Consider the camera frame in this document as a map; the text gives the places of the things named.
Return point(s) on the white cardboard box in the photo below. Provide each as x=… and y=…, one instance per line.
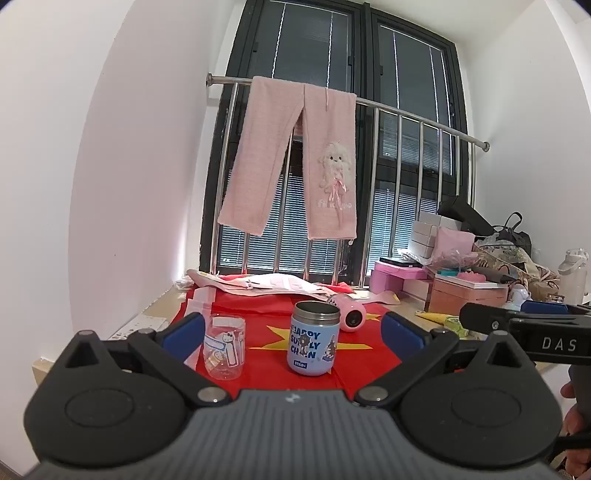
x=415, y=290

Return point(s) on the white water bottle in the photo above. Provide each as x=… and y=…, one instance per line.
x=575, y=274

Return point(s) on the small white figurine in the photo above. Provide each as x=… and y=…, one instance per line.
x=519, y=295

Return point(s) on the pink storage box with lid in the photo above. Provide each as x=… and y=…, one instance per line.
x=461, y=293

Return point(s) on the pink cardboard box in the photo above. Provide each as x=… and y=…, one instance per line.
x=398, y=278

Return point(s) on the white clothes pile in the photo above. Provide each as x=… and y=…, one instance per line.
x=272, y=281

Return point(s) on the pink fleece pants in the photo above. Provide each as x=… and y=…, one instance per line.
x=286, y=152

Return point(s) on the pink flat sheet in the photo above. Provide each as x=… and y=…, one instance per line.
x=383, y=297

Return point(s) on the black flat box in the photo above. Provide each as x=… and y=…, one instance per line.
x=399, y=261

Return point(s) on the stack of white boxes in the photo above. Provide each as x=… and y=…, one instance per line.
x=427, y=235

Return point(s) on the black handbag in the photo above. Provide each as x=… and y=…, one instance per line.
x=512, y=233

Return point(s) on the pink paper bag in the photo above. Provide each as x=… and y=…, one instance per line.
x=455, y=242

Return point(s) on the blue insulated steel cup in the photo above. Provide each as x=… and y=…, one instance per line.
x=314, y=339

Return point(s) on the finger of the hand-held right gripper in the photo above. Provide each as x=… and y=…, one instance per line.
x=545, y=307
x=480, y=317

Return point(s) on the red flag cloth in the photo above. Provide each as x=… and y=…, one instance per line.
x=272, y=318

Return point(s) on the pink white plastic packet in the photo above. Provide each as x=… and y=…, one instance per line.
x=199, y=302

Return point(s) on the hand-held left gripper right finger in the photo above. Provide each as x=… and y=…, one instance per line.
x=402, y=333

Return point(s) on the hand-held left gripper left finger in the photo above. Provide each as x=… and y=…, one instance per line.
x=184, y=333

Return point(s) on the pink hair dryer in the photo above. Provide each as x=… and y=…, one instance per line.
x=349, y=314

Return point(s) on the steel window railing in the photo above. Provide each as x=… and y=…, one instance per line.
x=406, y=116

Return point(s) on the black framed window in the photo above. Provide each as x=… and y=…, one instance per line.
x=323, y=41

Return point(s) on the clear plastic cup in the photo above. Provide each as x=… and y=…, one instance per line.
x=225, y=347

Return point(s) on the beige patterned tote bag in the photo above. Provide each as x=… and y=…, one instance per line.
x=521, y=265

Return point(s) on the person's right hand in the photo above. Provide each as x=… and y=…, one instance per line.
x=579, y=431

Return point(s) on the yellow cone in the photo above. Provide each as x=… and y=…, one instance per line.
x=436, y=317

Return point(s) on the crumpled clear plastic wrap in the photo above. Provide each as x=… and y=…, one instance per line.
x=452, y=261

